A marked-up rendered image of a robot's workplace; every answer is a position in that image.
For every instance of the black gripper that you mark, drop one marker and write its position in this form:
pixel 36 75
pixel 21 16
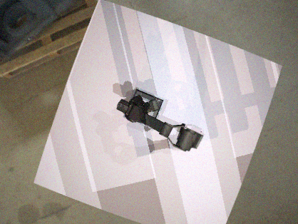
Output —
pixel 151 106

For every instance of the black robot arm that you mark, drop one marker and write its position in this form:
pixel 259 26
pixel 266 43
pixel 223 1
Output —
pixel 135 113

